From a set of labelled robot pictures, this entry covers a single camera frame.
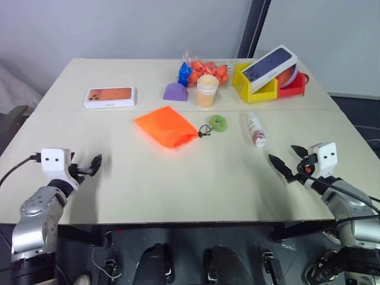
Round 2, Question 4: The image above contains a clear bag of orange pieces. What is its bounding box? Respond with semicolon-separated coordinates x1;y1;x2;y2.
180;51;233;88

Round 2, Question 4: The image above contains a dark vertical post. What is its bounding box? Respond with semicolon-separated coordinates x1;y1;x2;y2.
236;0;273;59

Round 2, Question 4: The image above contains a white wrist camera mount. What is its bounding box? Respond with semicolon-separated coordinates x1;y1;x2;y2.
308;142;338;179
40;147;81;191

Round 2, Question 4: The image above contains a tan shoe tip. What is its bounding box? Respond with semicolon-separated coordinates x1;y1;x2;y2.
73;273;92;285

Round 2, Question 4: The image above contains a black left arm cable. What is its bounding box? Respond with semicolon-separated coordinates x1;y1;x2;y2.
0;152;43;188

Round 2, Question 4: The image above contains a black table frame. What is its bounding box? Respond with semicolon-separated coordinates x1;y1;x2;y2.
58;218;339;249

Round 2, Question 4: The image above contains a red plastic bin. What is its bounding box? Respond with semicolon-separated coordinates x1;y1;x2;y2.
275;71;310;99

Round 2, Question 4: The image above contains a blue plastic packet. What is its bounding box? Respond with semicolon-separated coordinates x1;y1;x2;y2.
178;61;192;88

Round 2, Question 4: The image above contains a yellow plastic bin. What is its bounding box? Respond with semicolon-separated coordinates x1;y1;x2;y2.
232;62;279;104

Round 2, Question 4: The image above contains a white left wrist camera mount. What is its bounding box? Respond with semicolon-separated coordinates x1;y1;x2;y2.
40;147;81;191

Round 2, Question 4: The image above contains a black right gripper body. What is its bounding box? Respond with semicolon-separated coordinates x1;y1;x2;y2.
293;153;317;185

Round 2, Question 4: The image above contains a grey chair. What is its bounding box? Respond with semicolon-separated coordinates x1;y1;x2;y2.
0;104;30;157

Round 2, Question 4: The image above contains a green fuzzy ring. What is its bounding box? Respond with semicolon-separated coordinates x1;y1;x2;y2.
208;115;228;132

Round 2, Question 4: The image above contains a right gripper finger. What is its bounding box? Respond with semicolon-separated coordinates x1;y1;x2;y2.
268;153;297;183
290;144;309;160

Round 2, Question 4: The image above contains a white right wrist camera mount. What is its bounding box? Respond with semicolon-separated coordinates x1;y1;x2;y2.
308;142;338;179

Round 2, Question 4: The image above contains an orange fabric pouch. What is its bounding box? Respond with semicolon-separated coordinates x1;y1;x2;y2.
133;106;200;150

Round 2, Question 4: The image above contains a dark rounded robot foot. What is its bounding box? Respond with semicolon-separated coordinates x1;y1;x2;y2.
138;242;174;285
202;244;254;285

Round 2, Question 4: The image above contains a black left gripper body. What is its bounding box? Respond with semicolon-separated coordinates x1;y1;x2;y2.
68;164;93;179

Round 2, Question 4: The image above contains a purple dome block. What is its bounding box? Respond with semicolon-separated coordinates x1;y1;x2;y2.
162;82;190;103

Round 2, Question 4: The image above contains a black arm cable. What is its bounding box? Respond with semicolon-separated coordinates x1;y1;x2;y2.
298;167;380;215
0;152;43;188

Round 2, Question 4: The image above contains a white phone box dark-blue print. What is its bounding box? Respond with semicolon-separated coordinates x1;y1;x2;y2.
241;45;299;92

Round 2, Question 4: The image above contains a white phone box orange print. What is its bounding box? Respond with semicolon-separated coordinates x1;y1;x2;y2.
81;85;138;110

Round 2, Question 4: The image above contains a white bottle with red print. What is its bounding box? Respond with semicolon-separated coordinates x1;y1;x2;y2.
246;112;267;148

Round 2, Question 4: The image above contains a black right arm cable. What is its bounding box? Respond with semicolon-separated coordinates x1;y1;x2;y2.
298;167;380;215

